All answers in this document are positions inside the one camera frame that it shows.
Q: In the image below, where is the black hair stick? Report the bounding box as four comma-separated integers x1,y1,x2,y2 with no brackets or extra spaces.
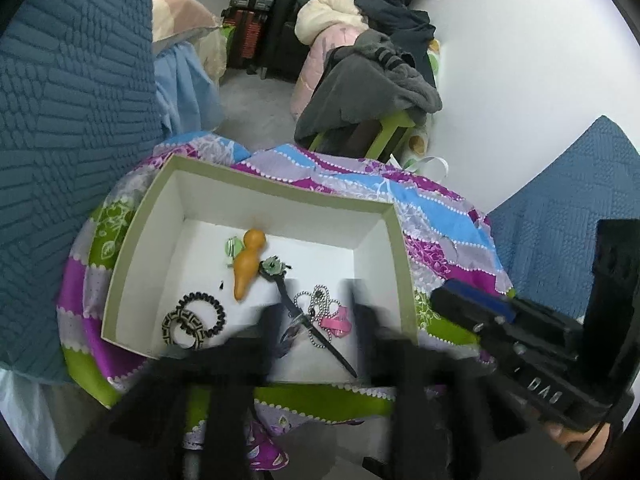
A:
258,256,358,378

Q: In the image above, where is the white cardboard box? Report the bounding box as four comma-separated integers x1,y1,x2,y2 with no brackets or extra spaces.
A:
101,154,420,386

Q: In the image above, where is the blue quilted cover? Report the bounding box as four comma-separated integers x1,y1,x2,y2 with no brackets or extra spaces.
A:
487,115,640,321
0,0,166,386

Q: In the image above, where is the light blue sheet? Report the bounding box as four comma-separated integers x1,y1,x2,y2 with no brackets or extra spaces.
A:
152,40,226,133

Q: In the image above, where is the green chair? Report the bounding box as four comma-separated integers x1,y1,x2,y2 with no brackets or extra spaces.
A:
307,110,416,161

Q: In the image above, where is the red suitcase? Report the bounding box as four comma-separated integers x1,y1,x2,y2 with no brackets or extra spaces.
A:
222,7,268,68

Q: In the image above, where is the pink hair clip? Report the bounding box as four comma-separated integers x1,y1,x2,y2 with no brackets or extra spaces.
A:
320,307,353,337

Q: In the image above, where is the cream cloth bag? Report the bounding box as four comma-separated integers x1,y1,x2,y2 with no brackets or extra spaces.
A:
195,27,228,81

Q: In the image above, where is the small green hair clip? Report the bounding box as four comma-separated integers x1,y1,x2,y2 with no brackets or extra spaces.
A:
223,236,244,267

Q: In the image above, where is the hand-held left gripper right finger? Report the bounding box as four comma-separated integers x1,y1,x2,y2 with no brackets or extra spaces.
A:
347,280,583,480

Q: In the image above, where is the silver ball chain necklace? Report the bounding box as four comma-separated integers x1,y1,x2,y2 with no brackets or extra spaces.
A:
279,285,347,357

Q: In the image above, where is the cream fluffy blanket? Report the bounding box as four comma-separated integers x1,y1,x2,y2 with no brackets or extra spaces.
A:
295,0,371,46

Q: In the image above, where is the black spiral hair tie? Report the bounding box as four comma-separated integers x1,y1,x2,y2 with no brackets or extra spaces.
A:
176,291,227,337

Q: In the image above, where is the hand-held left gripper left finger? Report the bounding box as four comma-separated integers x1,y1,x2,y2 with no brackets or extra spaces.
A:
56,305,286,480

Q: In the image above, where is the person's right hand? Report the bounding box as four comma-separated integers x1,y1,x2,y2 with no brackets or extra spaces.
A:
545,420,626,476

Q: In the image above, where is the colourful patterned cloth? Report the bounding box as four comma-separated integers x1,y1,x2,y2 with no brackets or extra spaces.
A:
55,130,516,471

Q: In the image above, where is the green patterned bag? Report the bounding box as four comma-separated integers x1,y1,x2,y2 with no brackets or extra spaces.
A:
220,25,236,68

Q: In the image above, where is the grey garment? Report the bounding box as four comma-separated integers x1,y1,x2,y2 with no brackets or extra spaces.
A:
294,30,443,143

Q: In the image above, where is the pink and cream pillow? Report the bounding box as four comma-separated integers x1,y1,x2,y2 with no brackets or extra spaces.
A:
150,0,221,43

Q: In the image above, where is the black suitcase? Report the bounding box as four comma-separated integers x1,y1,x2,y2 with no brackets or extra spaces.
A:
262,0,306,81

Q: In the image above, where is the black and cream bangle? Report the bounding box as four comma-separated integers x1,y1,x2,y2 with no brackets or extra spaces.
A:
161,308,207,350

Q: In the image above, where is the dark navy garment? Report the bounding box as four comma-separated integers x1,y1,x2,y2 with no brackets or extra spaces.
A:
355,0,436,71

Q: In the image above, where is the orange gourd pendant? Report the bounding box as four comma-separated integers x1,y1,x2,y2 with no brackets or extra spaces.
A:
233,228,268,302

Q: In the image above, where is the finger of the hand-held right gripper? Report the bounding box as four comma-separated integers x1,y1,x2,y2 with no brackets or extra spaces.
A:
430,280,518,356

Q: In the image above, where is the white ribbon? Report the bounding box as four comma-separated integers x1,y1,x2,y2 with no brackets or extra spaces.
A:
390,155,448,181

